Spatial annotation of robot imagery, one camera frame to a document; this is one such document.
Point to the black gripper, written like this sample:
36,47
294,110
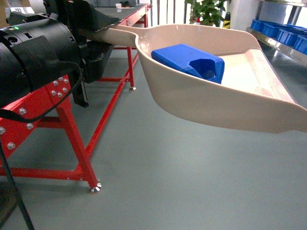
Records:
81,15

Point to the blue plastic part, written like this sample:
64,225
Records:
192,61

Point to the paper cup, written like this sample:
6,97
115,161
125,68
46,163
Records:
118,7

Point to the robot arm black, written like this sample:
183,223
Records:
37,49

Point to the beige plastic dustpan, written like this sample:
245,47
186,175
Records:
251,96

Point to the yellow black bollard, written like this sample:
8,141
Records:
227,21

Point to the potted green plant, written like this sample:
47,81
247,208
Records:
206,12

